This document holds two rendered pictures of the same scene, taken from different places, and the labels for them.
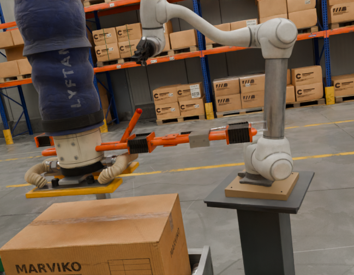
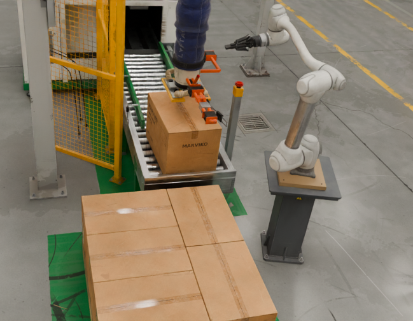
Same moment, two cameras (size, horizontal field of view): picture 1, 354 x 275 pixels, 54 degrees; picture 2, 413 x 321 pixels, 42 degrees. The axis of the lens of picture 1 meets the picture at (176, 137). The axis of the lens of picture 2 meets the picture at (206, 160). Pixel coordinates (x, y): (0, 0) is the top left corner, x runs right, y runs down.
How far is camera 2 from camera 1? 3.05 m
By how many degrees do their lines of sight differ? 54
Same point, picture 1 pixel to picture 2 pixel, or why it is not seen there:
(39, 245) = (154, 102)
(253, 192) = not seen: hidden behind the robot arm
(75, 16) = (191, 18)
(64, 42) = (182, 27)
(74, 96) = (181, 51)
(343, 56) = not seen: outside the picture
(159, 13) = (273, 23)
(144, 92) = not seen: outside the picture
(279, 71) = (300, 107)
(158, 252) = (168, 137)
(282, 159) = (275, 157)
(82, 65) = (190, 39)
